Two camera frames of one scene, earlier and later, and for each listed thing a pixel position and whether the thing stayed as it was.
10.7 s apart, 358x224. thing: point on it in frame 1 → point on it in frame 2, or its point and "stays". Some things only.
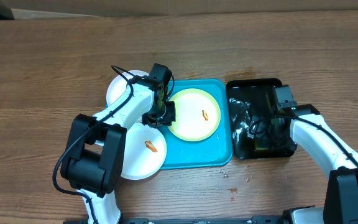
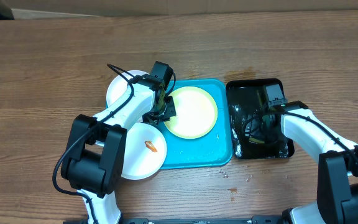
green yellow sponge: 261,144 → 268,120
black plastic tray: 260,129 stays
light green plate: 197,114 stays
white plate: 145,152 stays
